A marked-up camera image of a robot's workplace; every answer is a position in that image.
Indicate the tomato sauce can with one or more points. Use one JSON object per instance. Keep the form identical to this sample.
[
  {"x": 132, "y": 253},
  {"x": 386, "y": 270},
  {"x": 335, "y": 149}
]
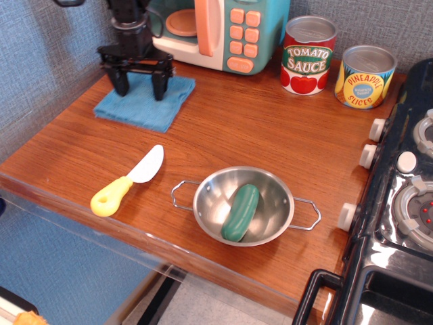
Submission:
[{"x": 308, "y": 49}]

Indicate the white stove knob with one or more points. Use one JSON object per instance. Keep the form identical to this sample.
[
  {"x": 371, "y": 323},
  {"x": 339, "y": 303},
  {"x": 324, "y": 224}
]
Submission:
[
  {"x": 367, "y": 155},
  {"x": 347, "y": 214},
  {"x": 376, "y": 129}
]

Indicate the green toy cucumber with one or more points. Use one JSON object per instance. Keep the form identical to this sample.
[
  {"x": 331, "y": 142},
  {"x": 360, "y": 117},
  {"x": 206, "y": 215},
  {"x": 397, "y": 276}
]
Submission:
[{"x": 241, "y": 214}]

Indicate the steel bowl with wire handles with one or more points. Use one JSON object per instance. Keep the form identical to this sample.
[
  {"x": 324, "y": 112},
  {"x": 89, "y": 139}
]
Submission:
[{"x": 210, "y": 201}]

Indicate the teal toy microwave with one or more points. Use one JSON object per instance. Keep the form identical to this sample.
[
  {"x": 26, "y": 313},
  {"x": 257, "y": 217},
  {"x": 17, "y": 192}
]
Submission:
[{"x": 232, "y": 36}]

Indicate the orange microwave plate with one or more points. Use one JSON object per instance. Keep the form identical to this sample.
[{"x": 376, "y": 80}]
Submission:
[{"x": 182, "y": 23}]

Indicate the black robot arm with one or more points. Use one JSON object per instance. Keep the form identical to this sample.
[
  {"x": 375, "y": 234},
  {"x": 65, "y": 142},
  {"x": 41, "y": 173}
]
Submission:
[{"x": 129, "y": 12}]

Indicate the white stove knob top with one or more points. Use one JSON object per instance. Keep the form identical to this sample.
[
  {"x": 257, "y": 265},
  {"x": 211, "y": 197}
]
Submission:
[{"x": 376, "y": 129}]

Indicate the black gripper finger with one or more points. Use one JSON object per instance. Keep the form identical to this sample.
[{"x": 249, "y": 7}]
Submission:
[
  {"x": 119, "y": 80},
  {"x": 160, "y": 84}
]

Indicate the blue cloth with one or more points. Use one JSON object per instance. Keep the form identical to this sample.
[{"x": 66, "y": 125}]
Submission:
[{"x": 139, "y": 107}]

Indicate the yellow handled toy knife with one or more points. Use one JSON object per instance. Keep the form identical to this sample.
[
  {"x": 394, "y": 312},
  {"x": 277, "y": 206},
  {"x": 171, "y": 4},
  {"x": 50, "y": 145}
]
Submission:
[{"x": 107, "y": 201}]

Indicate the white stove knob bottom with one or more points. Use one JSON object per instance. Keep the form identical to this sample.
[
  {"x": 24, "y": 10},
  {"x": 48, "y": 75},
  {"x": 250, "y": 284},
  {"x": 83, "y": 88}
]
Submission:
[{"x": 347, "y": 214}]

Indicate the grey stove burner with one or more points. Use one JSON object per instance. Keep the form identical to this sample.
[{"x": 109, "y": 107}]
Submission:
[
  {"x": 424, "y": 145},
  {"x": 412, "y": 209}
]

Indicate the grey stove burner rear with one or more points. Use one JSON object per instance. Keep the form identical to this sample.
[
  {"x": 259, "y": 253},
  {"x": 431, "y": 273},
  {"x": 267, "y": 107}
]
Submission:
[{"x": 424, "y": 145}]

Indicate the grey stove burner front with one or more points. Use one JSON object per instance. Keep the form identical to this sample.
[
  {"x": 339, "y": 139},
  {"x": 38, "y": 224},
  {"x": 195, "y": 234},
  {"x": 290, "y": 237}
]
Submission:
[{"x": 412, "y": 209}]

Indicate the white round stove button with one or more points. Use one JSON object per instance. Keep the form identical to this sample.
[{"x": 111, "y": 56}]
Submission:
[{"x": 406, "y": 162}]

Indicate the orange fuzzy object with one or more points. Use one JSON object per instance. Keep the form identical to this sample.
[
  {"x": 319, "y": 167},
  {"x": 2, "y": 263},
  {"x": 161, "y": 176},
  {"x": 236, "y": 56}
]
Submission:
[{"x": 29, "y": 318}]

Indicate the black toy stove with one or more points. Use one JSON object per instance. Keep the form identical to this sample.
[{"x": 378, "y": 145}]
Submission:
[{"x": 387, "y": 277}]

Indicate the white stove knob middle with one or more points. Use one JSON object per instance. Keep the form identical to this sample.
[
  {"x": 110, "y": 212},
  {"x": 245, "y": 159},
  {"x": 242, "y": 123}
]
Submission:
[{"x": 367, "y": 155}]

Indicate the pineapple slices can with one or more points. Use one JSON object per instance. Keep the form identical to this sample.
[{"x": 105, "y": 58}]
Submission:
[{"x": 364, "y": 77}]

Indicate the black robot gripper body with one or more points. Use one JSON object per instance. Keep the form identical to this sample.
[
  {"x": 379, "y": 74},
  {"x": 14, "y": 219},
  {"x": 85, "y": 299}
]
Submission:
[{"x": 134, "y": 51}]

